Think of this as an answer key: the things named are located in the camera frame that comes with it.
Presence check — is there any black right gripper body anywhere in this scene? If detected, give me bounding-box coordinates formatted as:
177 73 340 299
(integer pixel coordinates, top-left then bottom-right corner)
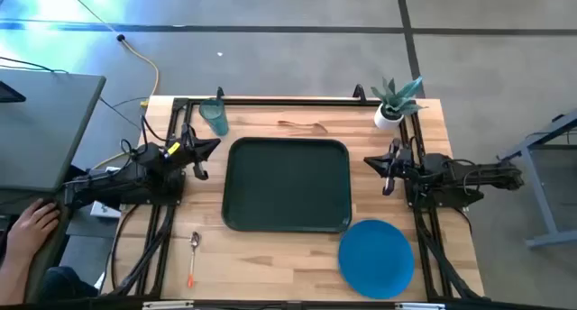
382 137 416 197

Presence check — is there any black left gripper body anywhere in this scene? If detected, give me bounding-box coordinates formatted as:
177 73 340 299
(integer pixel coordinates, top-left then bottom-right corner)
179 123 210 182

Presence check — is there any teal translucent plastic cup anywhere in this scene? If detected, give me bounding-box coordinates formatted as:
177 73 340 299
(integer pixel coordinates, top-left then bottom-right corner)
198 97 230 137

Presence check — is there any spoon with orange handle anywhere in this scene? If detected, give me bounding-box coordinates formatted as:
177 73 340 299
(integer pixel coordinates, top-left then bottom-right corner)
187 231 201 289

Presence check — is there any blue round plate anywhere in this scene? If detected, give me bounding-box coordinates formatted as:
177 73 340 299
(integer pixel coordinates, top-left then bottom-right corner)
337 218 416 300

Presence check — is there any fork with orange handle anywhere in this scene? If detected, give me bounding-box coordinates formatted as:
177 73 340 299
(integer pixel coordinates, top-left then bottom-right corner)
277 119 329 134

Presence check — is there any person's forearm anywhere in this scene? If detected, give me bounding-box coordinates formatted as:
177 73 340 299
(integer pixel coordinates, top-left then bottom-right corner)
0 251 33 307

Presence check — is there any dark green plastic tray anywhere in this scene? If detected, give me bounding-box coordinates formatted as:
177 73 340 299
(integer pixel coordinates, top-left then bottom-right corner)
221 137 353 233

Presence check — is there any green plant in white pot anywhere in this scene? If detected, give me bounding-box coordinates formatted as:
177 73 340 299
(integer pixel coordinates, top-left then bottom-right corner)
370 75 428 132

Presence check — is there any white power adapter box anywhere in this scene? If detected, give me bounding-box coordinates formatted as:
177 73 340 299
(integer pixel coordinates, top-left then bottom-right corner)
89 200 122 219

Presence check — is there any grey desk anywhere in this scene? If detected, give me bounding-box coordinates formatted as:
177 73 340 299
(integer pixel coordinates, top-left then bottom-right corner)
0 68 107 194

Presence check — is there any dark lower desk surface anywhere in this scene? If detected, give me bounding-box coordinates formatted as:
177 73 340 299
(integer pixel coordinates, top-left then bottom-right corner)
0 190 76 305

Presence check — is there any person's leg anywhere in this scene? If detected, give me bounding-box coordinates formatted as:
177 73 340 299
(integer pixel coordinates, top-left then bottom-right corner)
38 266 99 303

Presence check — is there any person's hand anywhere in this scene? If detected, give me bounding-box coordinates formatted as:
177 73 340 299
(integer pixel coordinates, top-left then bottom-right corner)
5 198 61 262

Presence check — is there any black monitor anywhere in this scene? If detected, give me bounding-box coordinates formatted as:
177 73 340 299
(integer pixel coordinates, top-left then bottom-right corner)
0 80 27 104

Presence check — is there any thin black floor cable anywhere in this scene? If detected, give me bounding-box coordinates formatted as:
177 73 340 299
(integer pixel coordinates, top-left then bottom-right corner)
98 96 151 132
0 55 69 75

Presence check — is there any black aluminium table frame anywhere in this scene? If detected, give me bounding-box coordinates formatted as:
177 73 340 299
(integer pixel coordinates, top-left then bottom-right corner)
101 95 488 302

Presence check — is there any yellow floor cable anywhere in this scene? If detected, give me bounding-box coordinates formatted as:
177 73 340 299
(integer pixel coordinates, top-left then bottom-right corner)
62 0 160 169

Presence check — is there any silver metal bracket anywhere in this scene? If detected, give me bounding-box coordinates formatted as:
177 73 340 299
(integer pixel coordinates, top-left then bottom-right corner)
395 302 446 310
142 300 195 310

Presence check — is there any grey metal table frame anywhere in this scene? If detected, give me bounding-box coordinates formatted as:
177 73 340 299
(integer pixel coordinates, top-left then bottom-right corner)
497 109 577 250

